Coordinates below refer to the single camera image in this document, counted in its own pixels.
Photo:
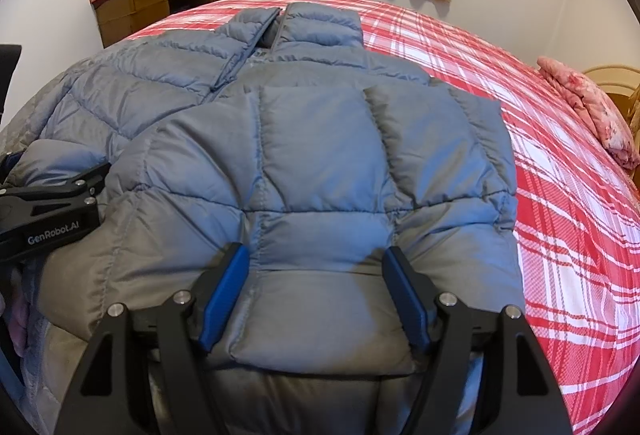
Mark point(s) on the wooden chair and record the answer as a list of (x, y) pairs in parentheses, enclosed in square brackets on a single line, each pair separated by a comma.
[(617, 82)]

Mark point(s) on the wooden desk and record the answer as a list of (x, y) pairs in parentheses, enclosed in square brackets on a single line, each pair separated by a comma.
[(125, 15)]

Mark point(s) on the grey puffer jacket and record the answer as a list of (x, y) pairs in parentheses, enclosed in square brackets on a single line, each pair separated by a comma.
[(320, 165)]

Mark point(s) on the grey quilted bedspread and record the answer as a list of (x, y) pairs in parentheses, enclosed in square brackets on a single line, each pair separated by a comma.
[(25, 125)]

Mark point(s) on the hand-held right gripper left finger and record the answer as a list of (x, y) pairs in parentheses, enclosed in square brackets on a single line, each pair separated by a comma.
[(227, 295)]

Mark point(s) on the red plaid bed sheet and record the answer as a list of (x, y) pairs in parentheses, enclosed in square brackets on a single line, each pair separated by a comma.
[(550, 215)]

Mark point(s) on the black object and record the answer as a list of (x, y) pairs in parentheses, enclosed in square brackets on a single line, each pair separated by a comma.
[(9, 80)]

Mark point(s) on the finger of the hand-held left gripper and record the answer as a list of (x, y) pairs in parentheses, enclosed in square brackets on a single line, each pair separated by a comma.
[(60, 190)]

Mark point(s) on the pink pillow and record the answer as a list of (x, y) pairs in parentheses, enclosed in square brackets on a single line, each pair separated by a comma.
[(585, 100)]

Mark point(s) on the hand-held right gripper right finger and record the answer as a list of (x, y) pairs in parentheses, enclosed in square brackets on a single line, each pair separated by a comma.
[(407, 300)]

